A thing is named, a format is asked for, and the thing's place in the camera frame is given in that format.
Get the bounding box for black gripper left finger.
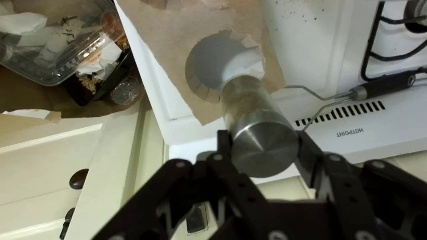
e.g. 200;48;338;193
90;128;268;240

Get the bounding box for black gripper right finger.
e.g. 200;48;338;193
296;132;427;240

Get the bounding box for small glass bottle silver cap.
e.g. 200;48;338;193
220;74;300;178

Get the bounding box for brown cardboard bottle holder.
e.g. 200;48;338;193
116;0;286;126

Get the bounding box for white gas stove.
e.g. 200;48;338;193
164;0;427;184

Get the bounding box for dark round jar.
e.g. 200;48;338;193
108;73;144;108

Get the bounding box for cream panelled door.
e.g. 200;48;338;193
0;110;172;240

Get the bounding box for black stove grate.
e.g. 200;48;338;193
358;0;427;84

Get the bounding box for clear plastic food container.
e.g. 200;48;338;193
0;0;130;88

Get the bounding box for black handled stove lighter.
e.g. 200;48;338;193
284;69;420;130

